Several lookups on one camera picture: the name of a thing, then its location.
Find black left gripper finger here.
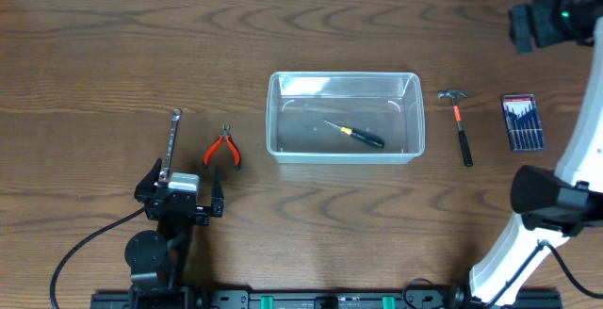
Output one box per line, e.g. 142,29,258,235
211,167,224,206
134,158,162,203

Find claw hammer orange black handle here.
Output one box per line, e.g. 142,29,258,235
437,89,473,168

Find red handled cutting pliers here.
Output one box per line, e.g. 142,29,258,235
202,123,242,171

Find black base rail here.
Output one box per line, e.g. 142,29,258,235
90,289,563,309

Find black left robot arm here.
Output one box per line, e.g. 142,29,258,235
124,159,224,308

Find clear plastic storage container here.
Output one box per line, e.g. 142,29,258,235
266,72,426,165

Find black yellow screwdriver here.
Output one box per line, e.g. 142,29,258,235
322,119,385,149

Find silver combination wrench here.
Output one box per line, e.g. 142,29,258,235
159,108,183,183

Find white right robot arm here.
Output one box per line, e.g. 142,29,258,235
443,0,602,308

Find blue precision screwdriver set case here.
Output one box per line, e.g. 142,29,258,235
501,94,545,153

